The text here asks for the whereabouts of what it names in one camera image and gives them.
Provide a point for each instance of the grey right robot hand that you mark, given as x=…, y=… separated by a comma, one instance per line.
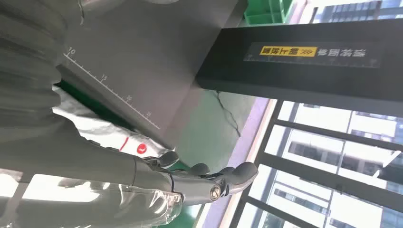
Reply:
x=94, y=163

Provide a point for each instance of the black inbound machine column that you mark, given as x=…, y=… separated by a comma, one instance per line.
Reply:
x=283, y=81

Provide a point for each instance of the green plastic delivery box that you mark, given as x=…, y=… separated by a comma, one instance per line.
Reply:
x=267, y=11

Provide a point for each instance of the clear plastic film right wrist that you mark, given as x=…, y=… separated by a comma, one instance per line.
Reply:
x=126, y=207

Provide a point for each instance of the dark window frame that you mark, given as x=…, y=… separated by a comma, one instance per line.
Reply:
x=314, y=179

